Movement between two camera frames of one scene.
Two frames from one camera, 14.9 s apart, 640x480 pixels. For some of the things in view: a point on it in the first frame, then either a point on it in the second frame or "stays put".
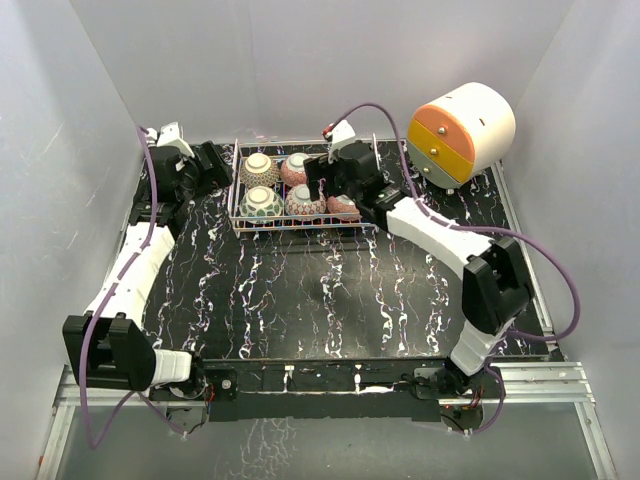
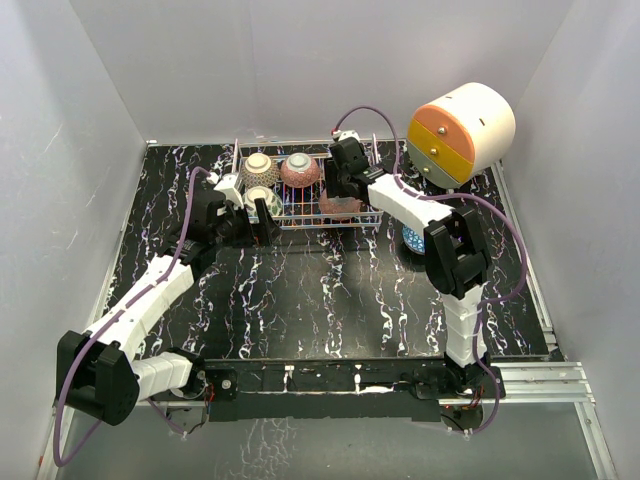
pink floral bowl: (293, 170) stays put
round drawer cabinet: (470, 128) stays put
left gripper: (219, 172) → (267, 229)
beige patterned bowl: (259, 170) stays put
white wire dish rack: (270, 192) stays put
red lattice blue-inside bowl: (298, 201) → (413, 240)
